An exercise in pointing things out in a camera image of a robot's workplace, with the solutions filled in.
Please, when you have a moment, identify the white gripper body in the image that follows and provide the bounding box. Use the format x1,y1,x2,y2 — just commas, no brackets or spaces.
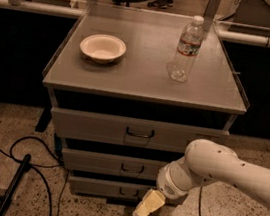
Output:
156,160,199,200

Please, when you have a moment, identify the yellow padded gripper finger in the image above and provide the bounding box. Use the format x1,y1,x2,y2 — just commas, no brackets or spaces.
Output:
132,189,166,216

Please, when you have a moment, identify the grey drawer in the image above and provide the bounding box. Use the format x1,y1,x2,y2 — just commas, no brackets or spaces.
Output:
62,148,167,181
68,175,151,202
51,107,229,152

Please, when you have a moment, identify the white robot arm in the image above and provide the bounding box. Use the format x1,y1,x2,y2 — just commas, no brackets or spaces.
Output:
132,139,270,216

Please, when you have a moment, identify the grey drawer cabinet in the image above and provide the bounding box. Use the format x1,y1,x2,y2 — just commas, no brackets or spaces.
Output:
24,0,262,216

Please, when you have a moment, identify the black bar on floor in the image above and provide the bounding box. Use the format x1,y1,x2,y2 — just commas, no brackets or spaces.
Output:
0,154,31,216

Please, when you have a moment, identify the clear plastic water bottle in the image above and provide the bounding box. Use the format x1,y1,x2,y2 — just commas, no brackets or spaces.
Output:
166,15,205,83

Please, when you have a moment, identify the white paper bowl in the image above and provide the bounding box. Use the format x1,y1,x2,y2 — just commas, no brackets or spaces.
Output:
79,34,127,64

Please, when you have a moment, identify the black cable left floor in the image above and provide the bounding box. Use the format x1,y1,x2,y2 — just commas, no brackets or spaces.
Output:
0,119,77,216

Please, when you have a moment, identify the white horizontal rail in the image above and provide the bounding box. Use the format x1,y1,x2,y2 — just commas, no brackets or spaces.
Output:
0,0,270,48

